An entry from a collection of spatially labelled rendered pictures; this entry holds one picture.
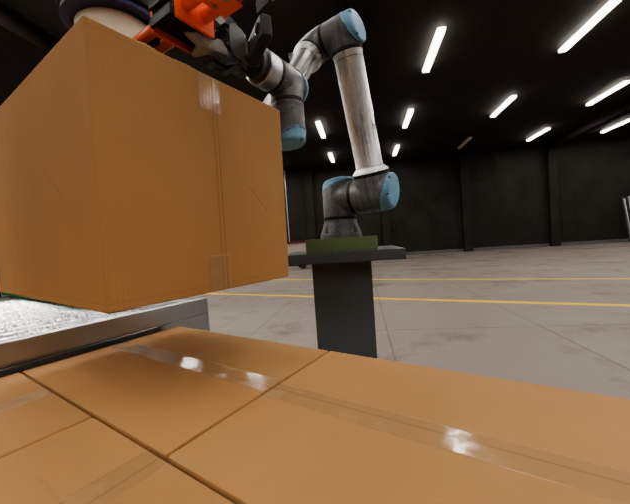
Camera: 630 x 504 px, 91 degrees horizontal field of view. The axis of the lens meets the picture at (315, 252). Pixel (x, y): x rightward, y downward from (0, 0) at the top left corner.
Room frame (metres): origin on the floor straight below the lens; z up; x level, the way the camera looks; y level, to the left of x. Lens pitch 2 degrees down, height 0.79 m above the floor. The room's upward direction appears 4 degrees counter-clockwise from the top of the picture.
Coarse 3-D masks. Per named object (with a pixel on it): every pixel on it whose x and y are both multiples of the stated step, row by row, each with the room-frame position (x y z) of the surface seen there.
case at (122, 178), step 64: (64, 64) 0.45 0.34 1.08; (128, 64) 0.46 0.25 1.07; (0, 128) 0.66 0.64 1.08; (64, 128) 0.47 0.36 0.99; (128, 128) 0.46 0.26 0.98; (192, 128) 0.54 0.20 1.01; (256, 128) 0.68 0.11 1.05; (0, 192) 0.68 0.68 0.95; (64, 192) 0.48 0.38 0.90; (128, 192) 0.45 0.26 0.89; (192, 192) 0.54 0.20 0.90; (256, 192) 0.67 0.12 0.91; (0, 256) 0.72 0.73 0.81; (64, 256) 0.49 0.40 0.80; (128, 256) 0.45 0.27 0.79; (192, 256) 0.53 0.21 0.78; (256, 256) 0.66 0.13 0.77
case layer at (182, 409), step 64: (0, 384) 0.64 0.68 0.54; (64, 384) 0.61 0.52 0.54; (128, 384) 0.59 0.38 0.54; (192, 384) 0.57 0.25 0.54; (256, 384) 0.55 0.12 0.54; (320, 384) 0.53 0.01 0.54; (384, 384) 0.52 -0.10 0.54; (448, 384) 0.50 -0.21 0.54; (512, 384) 0.49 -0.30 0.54; (0, 448) 0.41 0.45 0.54; (64, 448) 0.40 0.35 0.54; (128, 448) 0.39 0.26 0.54; (192, 448) 0.38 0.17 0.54; (256, 448) 0.37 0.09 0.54; (320, 448) 0.37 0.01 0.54; (384, 448) 0.36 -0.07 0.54; (448, 448) 0.35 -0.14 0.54; (512, 448) 0.34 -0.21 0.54; (576, 448) 0.34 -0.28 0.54
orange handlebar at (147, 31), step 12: (192, 0) 0.56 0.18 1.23; (204, 0) 0.55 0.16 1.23; (216, 0) 0.55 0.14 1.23; (228, 0) 0.55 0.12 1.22; (240, 0) 0.56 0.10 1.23; (204, 12) 0.60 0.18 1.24; (216, 12) 0.59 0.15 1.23; (228, 12) 0.58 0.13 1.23; (144, 36) 0.65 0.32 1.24; (156, 36) 0.65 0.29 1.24; (156, 48) 0.69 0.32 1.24; (168, 48) 0.68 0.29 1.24
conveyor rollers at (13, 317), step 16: (0, 304) 1.89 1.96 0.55; (16, 304) 1.83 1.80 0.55; (32, 304) 1.81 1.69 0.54; (48, 304) 1.74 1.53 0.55; (0, 320) 1.38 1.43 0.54; (16, 320) 1.36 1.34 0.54; (32, 320) 1.33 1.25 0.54; (48, 320) 1.31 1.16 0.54; (64, 320) 1.28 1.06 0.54; (80, 320) 1.25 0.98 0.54; (0, 336) 1.06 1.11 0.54; (16, 336) 1.03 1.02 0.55
